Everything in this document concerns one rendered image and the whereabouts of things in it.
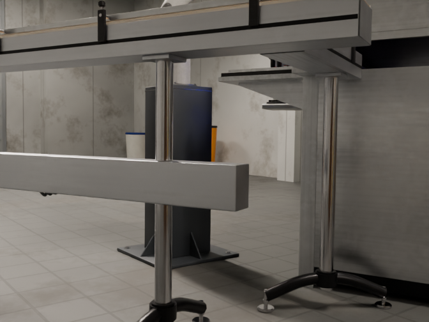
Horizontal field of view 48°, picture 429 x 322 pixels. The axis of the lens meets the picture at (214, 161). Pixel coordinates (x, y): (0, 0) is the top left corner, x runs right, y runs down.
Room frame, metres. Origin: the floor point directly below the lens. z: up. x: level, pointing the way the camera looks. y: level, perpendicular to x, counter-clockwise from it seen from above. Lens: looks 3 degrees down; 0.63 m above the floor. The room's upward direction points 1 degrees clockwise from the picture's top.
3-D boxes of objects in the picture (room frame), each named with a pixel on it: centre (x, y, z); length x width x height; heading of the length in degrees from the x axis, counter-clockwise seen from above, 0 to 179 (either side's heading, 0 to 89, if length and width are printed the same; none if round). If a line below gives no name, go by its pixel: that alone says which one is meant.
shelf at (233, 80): (2.36, -0.39, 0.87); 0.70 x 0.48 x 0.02; 151
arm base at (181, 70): (2.47, 0.19, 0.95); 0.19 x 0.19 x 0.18
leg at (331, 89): (1.71, -0.41, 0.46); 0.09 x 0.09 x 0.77; 61
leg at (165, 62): (1.37, 0.14, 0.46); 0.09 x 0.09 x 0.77; 61
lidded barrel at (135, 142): (8.92, 1.41, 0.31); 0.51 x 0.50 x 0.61; 128
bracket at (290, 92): (2.14, -0.26, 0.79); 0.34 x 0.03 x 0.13; 61
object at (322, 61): (1.58, -0.34, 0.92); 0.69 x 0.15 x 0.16; 151
